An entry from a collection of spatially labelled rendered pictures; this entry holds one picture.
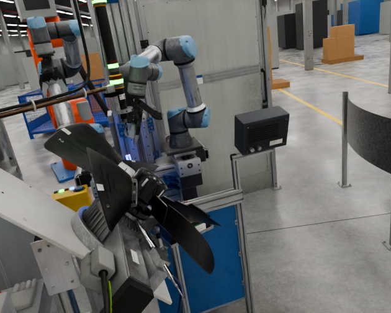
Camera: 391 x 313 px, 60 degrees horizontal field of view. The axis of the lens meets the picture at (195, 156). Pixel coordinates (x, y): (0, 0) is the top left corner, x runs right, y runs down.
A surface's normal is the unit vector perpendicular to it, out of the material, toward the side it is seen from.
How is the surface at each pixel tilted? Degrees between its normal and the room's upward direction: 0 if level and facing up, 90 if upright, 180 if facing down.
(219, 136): 91
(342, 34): 90
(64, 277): 90
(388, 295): 0
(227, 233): 90
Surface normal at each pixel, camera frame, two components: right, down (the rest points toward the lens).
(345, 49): 0.07, 0.33
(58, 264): 0.29, 0.29
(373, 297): -0.14, -0.93
